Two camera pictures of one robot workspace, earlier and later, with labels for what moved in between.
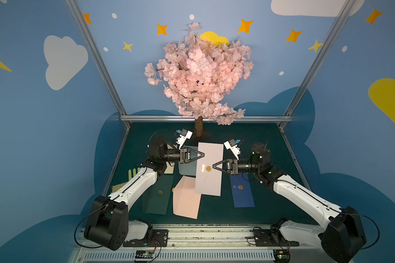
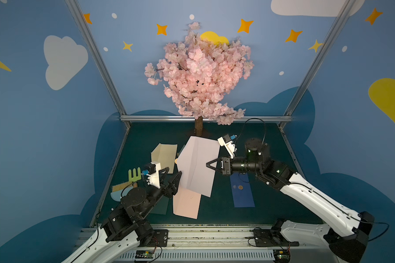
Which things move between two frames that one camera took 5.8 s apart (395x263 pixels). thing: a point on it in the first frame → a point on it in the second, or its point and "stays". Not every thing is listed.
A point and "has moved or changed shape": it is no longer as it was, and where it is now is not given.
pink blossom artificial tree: x=198 y=74 stays
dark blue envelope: x=242 y=190 stays
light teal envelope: x=189 y=169 has moved or changed shape
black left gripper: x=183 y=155 → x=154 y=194
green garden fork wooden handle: x=132 y=172 stays
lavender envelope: x=209 y=179 has moved or changed shape
